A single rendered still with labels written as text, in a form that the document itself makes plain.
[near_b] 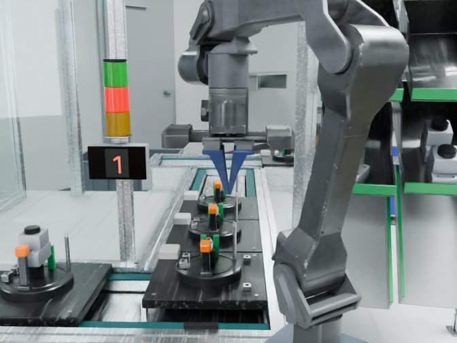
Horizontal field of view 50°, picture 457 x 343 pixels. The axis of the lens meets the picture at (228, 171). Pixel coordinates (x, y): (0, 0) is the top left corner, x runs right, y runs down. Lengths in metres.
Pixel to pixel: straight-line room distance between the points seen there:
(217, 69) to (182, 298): 0.47
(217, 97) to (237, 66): 0.05
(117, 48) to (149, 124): 5.05
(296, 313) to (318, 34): 0.30
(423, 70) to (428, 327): 0.54
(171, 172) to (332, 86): 1.69
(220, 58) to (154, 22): 5.50
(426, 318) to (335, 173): 0.73
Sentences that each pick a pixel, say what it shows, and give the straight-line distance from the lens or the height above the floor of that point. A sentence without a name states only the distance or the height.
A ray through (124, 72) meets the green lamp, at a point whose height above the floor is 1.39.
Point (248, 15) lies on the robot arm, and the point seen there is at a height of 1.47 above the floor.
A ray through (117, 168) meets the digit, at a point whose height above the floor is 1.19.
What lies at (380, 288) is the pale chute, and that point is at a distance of 0.95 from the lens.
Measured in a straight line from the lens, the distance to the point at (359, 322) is 1.15.
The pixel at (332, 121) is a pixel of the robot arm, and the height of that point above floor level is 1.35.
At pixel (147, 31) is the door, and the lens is 6.09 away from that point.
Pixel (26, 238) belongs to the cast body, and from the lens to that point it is 1.03.
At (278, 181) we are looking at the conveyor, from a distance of 2.14.
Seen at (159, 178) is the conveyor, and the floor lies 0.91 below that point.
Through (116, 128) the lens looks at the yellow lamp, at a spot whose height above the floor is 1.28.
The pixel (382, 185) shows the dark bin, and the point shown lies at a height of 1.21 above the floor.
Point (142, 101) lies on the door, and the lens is 6.02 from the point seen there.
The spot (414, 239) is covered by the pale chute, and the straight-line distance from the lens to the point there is 1.02.
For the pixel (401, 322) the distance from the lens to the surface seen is 1.18.
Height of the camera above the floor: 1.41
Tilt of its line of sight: 13 degrees down
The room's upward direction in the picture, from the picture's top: straight up
